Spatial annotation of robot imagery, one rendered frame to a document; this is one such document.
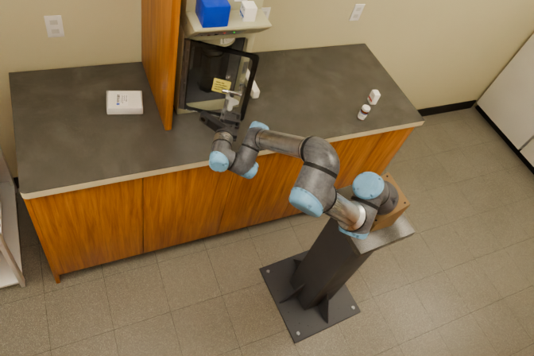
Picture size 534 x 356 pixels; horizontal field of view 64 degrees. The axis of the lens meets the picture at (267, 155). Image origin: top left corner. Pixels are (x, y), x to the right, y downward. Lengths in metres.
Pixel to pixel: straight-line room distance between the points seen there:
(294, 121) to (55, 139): 1.12
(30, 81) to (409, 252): 2.54
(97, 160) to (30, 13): 0.71
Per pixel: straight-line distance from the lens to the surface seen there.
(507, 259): 3.70
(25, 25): 2.24
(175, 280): 2.68
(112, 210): 2.15
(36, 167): 1.96
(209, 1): 1.66
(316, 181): 1.33
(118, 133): 2.04
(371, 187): 1.71
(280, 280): 2.76
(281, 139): 1.52
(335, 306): 2.81
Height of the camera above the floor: 2.48
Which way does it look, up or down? 49 degrees down
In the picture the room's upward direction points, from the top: 19 degrees clockwise
